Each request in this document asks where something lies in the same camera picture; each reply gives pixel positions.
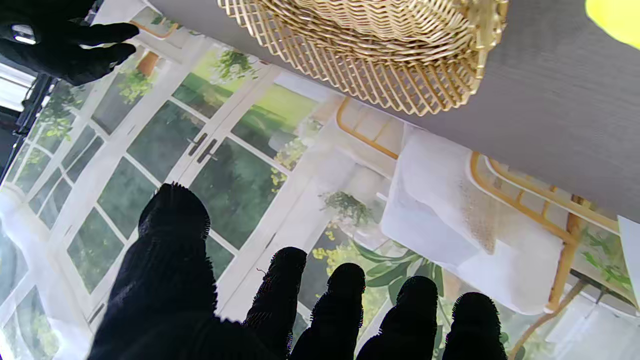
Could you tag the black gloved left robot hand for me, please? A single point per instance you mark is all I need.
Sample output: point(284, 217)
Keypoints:
point(165, 280)

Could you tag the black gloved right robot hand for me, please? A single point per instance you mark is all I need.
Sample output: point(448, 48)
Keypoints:
point(55, 50)

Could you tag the oval wicker basket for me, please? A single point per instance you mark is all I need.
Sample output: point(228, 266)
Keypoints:
point(400, 75)

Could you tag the yellow culture dish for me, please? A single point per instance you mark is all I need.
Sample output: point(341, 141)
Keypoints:
point(620, 20)

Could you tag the printed garden room backdrop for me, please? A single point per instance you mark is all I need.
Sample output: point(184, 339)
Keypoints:
point(235, 190)

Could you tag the white sheet corner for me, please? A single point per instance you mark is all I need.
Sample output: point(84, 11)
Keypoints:
point(631, 260)

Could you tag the black metal frame pole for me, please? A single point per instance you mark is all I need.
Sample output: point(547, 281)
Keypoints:
point(36, 102)

